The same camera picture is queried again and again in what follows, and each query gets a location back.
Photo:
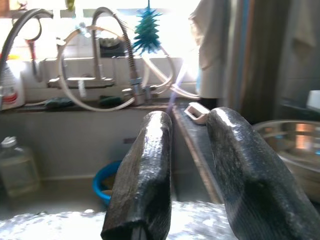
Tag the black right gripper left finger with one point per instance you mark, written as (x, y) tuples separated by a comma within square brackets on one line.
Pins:
[(145, 175)]

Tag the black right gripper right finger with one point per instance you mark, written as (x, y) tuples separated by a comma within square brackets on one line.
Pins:
[(250, 175)]

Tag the white kitchen appliance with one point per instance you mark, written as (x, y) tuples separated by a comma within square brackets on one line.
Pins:
[(314, 100)]

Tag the blue plastic bowl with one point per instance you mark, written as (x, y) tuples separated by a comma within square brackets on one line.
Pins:
[(98, 185)]

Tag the large steel bowl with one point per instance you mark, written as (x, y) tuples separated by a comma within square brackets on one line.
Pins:
[(295, 140)]

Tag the stainless steel sink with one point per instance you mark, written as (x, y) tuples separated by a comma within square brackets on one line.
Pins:
[(75, 140)]

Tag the small white plastic holder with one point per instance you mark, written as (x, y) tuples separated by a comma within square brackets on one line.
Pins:
[(197, 113)]

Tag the dark green scouring sponge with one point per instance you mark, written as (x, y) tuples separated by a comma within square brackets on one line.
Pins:
[(110, 100), (58, 102)]

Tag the clear bubble wrap sheet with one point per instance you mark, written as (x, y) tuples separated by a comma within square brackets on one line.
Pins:
[(62, 225)]

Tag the tall steel cylinder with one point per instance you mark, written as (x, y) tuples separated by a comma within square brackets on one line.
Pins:
[(260, 62)]

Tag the chrome spring neck faucet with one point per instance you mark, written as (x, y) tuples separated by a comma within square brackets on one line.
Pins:
[(130, 62)]

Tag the clear plastic bottle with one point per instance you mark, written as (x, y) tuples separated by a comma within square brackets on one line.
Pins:
[(17, 170)]

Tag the white bag with blue label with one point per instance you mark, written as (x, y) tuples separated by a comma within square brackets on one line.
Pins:
[(210, 50)]

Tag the blue bottle brush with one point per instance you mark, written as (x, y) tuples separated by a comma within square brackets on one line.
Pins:
[(147, 35)]

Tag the white dish soap bottle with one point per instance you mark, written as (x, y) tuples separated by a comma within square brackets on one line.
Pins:
[(12, 87)]

